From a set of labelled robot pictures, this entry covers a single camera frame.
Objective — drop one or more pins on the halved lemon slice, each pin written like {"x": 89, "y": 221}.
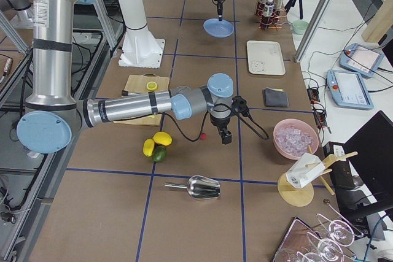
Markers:
{"x": 151, "y": 86}

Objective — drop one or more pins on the wooden cutting board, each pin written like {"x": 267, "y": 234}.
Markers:
{"x": 138, "y": 84}

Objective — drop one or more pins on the yellow lemon upper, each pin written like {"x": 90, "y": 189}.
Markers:
{"x": 162, "y": 138}

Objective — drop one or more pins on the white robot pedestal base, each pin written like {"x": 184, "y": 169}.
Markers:
{"x": 140, "y": 48}

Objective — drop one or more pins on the blue teach pendant near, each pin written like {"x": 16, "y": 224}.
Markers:
{"x": 348, "y": 90}

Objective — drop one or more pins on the copper wire bottle rack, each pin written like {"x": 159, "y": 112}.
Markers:
{"x": 271, "y": 13}

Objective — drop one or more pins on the aluminium frame post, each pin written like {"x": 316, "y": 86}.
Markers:
{"x": 311, "y": 29}

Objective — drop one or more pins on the yellow lemon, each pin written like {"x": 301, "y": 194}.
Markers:
{"x": 148, "y": 147}
{"x": 162, "y": 138}

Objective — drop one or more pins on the green lime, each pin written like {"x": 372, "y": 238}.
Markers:
{"x": 159, "y": 153}

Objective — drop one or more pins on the blue teach pendant far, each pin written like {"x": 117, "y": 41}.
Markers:
{"x": 361, "y": 59}

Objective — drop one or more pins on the grey folded cloth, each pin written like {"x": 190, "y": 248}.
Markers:
{"x": 275, "y": 98}

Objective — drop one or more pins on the mint green bowl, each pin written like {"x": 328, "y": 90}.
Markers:
{"x": 299, "y": 27}

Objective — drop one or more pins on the clear wine glass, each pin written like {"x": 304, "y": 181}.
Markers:
{"x": 341, "y": 231}

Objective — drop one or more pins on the white carton box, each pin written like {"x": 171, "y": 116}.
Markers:
{"x": 305, "y": 170}

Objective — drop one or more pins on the blue teach pendant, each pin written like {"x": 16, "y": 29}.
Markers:
{"x": 348, "y": 90}
{"x": 361, "y": 59}

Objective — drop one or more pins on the light blue plate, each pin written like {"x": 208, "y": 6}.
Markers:
{"x": 218, "y": 28}

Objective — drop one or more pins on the wooden mug tree stand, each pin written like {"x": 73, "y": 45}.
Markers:
{"x": 303, "y": 196}

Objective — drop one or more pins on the black handled knife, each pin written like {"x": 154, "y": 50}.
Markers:
{"x": 129, "y": 93}

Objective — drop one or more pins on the metal ice scoop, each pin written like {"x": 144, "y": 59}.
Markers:
{"x": 199, "y": 187}

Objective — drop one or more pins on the cream serving tray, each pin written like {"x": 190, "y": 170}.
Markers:
{"x": 265, "y": 58}

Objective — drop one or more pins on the blue tape line crosswise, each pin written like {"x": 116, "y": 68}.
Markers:
{"x": 169, "y": 175}

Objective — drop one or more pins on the black monitor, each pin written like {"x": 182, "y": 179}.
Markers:
{"x": 373, "y": 164}

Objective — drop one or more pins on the pink bowl with ice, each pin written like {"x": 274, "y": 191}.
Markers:
{"x": 292, "y": 138}

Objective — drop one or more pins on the yellow lemon left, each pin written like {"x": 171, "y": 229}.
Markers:
{"x": 148, "y": 147}

